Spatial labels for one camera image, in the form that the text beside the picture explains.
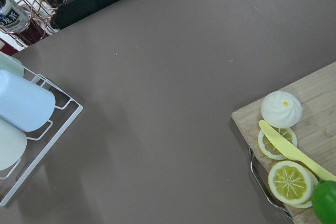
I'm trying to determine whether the yellow plastic knife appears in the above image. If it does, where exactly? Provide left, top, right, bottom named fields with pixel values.
left=258, top=120, right=335, bottom=181

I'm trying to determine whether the green lime toy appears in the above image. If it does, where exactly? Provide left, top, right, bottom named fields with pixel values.
left=311, top=180, right=335, bottom=224

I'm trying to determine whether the light blue cup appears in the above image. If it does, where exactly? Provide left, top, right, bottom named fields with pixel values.
left=1, top=70, right=56, bottom=132

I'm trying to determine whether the white cup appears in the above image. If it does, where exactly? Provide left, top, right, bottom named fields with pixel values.
left=1, top=119, right=27, bottom=170

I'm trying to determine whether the lemon slice toy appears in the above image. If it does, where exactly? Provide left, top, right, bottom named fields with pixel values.
left=258, top=127, right=298, bottom=161
left=268, top=161, right=318, bottom=209

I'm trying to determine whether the mint green cup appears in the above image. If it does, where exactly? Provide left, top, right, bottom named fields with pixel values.
left=0, top=52, right=25, bottom=78

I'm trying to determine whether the white steamed bun toy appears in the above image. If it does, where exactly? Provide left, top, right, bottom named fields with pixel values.
left=261, top=91, right=303, bottom=129

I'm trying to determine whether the white wire cup rack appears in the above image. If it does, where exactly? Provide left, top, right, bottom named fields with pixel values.
left=1, top=73, right=83, bottom=207

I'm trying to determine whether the wooden cutting board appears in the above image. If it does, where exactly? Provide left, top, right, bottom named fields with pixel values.
left=232, top=63, right=335, bottom=223

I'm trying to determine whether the oolong tea bottle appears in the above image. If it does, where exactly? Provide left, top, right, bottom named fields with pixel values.
left=1, top=0, right=30, bottom=33

